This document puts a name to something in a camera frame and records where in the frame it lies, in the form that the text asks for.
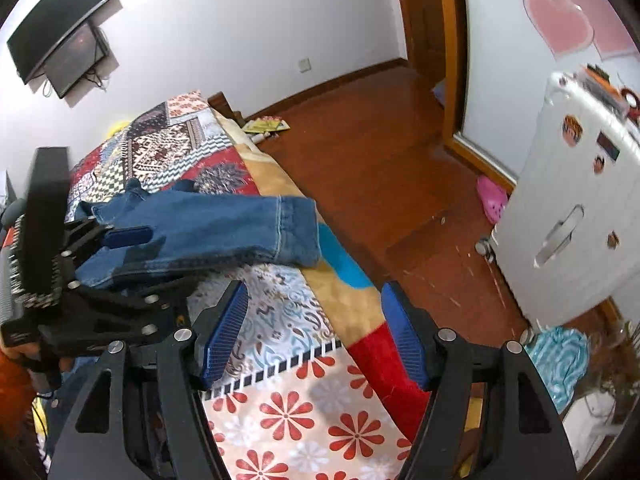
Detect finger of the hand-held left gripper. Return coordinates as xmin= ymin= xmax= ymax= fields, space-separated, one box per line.
xmin=67 ymin=264 xmax=221 ymax=356
xmin=62 ymin=217 xmax=167 ymax=267

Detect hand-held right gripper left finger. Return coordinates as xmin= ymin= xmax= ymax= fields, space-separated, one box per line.
xmin=47 ymin=280 xmax=251 ymax=480

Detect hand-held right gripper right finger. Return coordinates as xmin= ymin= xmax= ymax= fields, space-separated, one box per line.
xmin=380 ymin=281 xmax=581 ymax=480

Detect blue denim garment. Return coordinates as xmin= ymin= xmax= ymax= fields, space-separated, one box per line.
xmin=75 ymin=178 xmax=321 ymax=291

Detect person's left forearm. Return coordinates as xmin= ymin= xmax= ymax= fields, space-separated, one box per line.
xmin=0 ymin=342 xmax=38 ymax=463

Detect patchwork printed bed cover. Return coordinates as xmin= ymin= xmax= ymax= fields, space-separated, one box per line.
xmin=65 ymin=91 xmax=436 ymax=480

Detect yellow plush object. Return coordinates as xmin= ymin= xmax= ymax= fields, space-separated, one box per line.
xmin=105 ymin=119 xmax=134 ymax=142

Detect teal patterned cloth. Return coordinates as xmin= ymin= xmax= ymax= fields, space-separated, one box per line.
xmin=525 ymin=326 xmax=591 ymax=413

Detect pink clog slipper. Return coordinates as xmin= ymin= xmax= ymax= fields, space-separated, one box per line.
xmin=476 ymin=175 xmax=510 ymax=225

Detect green yellow booklet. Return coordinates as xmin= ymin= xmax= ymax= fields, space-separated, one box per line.
xmin=243 ymin=116 xmax=291 ymax=134

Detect white box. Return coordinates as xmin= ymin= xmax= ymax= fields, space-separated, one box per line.
xmin=560 ymin=389 xmax=622 ymax=471

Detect white hard suitcase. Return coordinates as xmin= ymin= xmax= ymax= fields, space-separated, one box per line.
xmin=477 ymin=71 xmax=640 ymax=333

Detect dried plant bouquet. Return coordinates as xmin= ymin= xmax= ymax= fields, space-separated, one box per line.
xmin=585 ymin=320 xmax=640 ymax=411

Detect white sliding wardrobe door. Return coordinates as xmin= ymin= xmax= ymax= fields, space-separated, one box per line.
xmin=435 ymin=0 xmax=640 ymax=196

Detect wooden door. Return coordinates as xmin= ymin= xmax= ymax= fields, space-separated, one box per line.
xmin=390 ymin=0 xmax=449 ymax=97

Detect orange black box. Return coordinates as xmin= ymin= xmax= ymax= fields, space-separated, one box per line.
xmin=581 ymin=64 xmax=626 ymax=107

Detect red round object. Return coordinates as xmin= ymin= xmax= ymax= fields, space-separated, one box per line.
xmin=620 ymin=87 xmax=640 ymax=122

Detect small black wall monitor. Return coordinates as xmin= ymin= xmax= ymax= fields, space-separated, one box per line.
xmin=42 ymin=20 xmax=111 ymax=100

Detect wooden bed frame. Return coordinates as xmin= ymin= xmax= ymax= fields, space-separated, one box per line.
xmin=207 ymin=91 xmax=247 ymax=127

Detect black cables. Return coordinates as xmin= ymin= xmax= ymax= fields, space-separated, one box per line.
xmin=82 ymin=25 xmax=112 ymax=92

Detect large black wall television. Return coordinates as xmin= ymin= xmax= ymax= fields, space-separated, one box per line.
xmin=6 ymin=0 xmax=113 ymax=86

